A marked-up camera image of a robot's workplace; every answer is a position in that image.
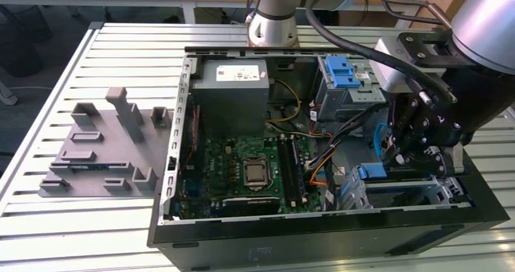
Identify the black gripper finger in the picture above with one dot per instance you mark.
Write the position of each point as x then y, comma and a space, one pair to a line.
428, 160
405, 124

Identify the hard disk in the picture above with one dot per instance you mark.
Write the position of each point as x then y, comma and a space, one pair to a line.
372, 172

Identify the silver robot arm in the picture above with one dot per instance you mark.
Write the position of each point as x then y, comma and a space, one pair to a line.
273, 12

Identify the metal disk bay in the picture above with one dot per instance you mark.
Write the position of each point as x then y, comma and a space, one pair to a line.
401, 185

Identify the grey metal drive cage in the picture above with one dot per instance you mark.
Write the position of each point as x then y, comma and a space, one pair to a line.
333, 103

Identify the blue drive cage latch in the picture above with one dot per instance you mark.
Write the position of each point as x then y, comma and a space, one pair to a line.
341, 79

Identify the black RAM slot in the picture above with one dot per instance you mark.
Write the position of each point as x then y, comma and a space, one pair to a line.
292, 142
304, 198
283, 151
288, 151

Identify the RAM stick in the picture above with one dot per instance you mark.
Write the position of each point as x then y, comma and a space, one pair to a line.
297, 166

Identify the black PC case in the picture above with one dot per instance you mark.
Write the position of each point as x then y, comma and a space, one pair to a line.
321, 248

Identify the silver CPU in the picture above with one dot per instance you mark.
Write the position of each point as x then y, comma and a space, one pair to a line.
255, 173

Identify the grey power supply unit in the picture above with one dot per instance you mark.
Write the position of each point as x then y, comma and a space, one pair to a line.
229, 109

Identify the black graphics card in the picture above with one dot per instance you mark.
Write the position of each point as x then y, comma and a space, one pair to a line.
249, 207

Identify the green motherboard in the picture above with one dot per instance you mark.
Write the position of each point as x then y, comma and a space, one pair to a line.
219, 163

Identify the grey parts rack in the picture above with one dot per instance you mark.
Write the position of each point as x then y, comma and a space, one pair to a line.
104, 139

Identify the white stand leg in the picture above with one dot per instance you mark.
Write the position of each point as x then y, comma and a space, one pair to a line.
8, 98

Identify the black chair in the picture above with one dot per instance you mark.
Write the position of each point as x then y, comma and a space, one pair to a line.
20, 43

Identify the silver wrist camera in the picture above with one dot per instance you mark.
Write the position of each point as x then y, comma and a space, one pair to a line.
385, 79

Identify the black camera bracket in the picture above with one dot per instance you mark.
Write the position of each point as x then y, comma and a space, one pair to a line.
405, 39

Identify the square brown base plate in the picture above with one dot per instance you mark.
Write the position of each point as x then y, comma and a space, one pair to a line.
249, 43

